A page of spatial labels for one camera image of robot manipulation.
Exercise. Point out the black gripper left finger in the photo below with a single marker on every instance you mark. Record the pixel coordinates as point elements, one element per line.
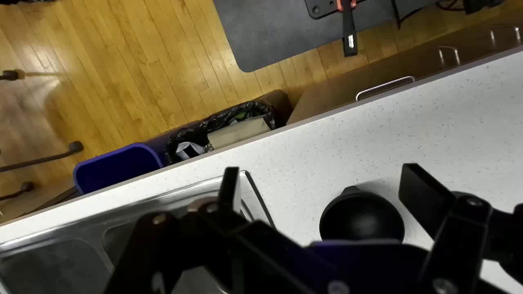
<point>181,254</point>

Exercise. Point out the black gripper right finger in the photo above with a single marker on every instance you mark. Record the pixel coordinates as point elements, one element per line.
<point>459,238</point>

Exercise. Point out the black bowl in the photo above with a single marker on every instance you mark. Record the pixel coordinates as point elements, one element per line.
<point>362,217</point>

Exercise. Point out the blue plastic bin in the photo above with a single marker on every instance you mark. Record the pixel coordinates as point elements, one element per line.
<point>117,165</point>

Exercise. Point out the stainless steel double sink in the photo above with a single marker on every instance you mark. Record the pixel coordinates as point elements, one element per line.
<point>55,261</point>

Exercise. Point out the cardboard piece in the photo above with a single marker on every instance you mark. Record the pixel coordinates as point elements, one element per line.
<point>240,132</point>

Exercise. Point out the trash bin with black bag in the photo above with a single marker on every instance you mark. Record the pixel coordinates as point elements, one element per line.
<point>240,111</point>

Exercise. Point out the wooden base cabinet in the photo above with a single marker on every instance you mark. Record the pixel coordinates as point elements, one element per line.
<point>393,65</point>

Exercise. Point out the black stand leg white label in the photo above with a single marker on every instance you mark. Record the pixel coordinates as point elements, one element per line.
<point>349,29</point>

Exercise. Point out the grey floor mat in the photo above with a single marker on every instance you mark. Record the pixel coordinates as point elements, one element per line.
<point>272,32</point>

